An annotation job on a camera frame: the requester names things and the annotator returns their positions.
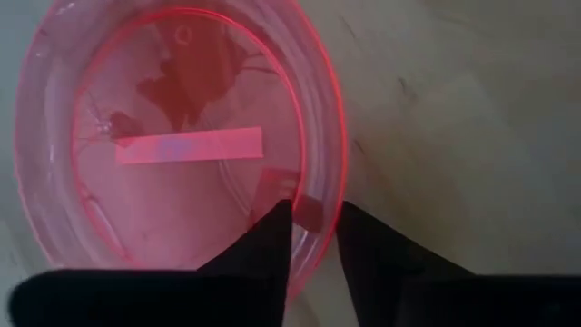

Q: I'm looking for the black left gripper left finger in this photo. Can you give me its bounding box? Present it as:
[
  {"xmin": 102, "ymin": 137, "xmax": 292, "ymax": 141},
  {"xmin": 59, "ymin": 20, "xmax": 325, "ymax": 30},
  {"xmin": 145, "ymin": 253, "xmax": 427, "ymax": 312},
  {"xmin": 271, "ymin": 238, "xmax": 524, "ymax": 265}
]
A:
[{"xmin": 7, "ymin": 198, "xmax": 292, "ymax": 327}]

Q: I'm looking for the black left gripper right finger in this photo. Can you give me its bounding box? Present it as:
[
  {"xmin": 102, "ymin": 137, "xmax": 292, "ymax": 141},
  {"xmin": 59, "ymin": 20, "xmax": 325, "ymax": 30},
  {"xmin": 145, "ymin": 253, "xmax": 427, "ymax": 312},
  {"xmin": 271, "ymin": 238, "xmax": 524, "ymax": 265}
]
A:
[{"xmin": 334, "ymin": 201, "xmax": 581, "ymax": 327}]

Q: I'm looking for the transparent pink plastic plate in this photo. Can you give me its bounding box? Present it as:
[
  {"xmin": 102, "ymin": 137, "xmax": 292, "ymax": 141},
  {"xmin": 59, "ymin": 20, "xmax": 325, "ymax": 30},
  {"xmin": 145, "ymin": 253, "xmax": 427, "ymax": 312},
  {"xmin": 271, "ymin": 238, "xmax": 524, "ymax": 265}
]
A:
[{"xmin": 13, "ymin": 0, "xmax": 350, "ymax": 303}]

